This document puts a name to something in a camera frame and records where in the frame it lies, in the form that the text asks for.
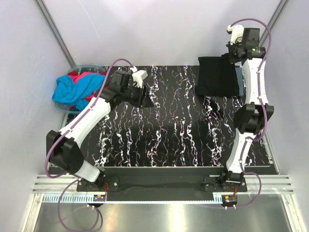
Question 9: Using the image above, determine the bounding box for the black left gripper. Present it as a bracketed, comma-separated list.
[121, 83, 154, 109]

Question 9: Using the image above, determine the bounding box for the black t shirt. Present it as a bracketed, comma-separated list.
[195, 54, 239, 98]

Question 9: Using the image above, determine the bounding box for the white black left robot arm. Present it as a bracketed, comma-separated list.
[46, 67, 154, 191]

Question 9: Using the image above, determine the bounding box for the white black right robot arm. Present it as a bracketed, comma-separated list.
[217, 23, 274, 192]

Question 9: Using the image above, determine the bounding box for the folded grey-blue t shirt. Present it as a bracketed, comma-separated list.
[235, 66, 244, 97]

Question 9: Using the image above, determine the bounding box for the pink t shirt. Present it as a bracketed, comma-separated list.
[70, 72, 105, 111]

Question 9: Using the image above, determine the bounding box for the red t shirt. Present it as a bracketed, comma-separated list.
[69, 71, 108, 100]

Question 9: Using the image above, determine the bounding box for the teal plastic laundry basket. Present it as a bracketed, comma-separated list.
[54, 65, 106, 115]

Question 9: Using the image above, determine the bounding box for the bright blue t shirt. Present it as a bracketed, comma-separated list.
[52, 72, 105, 111]

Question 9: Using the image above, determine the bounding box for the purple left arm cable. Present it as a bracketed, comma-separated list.
[44, 58, 138, 230]

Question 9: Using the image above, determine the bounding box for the aluminium frame post right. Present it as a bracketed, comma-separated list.
[260, 0, 289, 44]

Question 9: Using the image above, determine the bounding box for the aluminium frame post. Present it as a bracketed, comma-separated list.
[34, 0, 76, 67]
[260, 0, 289, 44]

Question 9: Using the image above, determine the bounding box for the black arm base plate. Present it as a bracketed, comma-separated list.
[77, 167, 247, 196]

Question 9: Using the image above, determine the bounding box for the white slotted cable duct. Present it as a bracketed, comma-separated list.
[42, 192, 224, 203]

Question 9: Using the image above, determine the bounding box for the aluminium front rail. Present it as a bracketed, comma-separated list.
[32, 174, 77, 193]

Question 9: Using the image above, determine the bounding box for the aluminium frame post left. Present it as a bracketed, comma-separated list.
[34, 0, 76, 67]

